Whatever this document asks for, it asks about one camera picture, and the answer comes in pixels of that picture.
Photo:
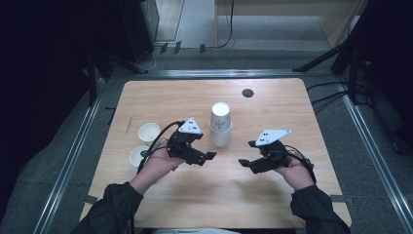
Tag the long metal floor rail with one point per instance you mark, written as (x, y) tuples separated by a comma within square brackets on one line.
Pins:
[(69, 169), (373, 152), (220, 73)]

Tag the person's grey clothing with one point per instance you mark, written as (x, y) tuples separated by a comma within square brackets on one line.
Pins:
[(195, 231)]

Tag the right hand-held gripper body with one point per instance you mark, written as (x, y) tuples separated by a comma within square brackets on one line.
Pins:
[(276, 157)]

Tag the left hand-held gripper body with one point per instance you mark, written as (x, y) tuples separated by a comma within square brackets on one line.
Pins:
[(177, 146)]

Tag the light wooden furniture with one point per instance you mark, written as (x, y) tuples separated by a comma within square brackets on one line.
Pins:
[(334, 19)]

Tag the white paper drinking cup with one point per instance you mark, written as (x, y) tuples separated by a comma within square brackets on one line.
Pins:
[(149, 132), (136, 157)]

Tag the black metal stand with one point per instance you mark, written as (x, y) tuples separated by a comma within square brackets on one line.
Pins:
[(92, 78)]

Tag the black round table grommet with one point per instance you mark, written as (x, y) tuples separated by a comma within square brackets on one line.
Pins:
[(247, 93)]

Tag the black cabinet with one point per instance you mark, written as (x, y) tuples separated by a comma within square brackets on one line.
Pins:
[(138, 29)]

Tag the person's left hand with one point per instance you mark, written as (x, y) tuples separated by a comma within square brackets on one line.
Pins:
[(159, 169)]

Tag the black tripod stand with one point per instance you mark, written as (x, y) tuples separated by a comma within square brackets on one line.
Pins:
[(328, 55)]

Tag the person's right hand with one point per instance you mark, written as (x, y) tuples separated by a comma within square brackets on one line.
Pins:
[(300, 175)]

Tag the stack of white paper cups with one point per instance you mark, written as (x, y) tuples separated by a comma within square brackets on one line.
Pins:
[(221, 133)]

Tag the grey tape strip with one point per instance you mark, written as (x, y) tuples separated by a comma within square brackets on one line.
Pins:
[(339, 198), (90, 199)]

